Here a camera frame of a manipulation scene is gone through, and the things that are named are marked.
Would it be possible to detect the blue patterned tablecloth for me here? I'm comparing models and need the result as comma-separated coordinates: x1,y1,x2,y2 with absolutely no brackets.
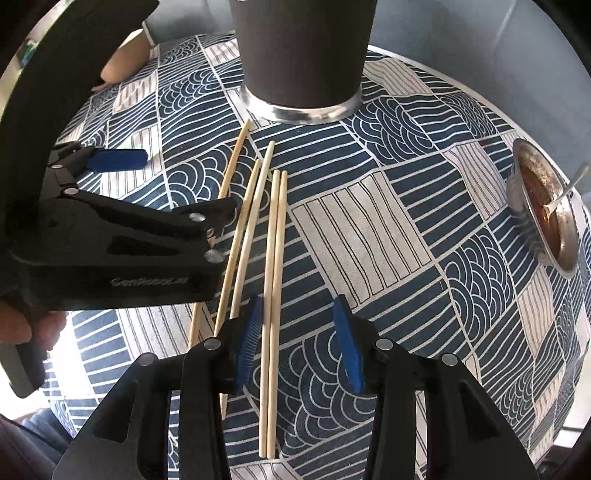
61,34,590,479

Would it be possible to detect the metal bowl with sauce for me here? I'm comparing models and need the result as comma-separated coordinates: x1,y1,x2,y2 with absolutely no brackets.
507,138,580,279

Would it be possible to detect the beige ceramic mug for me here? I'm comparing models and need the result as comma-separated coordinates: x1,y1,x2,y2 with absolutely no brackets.
91,29,152,92

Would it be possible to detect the person left hand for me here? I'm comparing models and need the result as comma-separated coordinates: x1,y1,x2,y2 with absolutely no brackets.
0,300,66,351

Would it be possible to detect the black cylindrical utensil holder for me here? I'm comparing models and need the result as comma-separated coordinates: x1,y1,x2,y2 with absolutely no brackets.
230,0,377,125

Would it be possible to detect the metal spoon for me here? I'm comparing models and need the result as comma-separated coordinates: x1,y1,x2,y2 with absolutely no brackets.
542,165,590,218

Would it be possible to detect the wooden chopstick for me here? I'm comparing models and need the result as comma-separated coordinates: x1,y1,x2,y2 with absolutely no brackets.
213,158,264,418
266,171,288,460
229,140,276,318
259,170,280,459
187,118,253,349

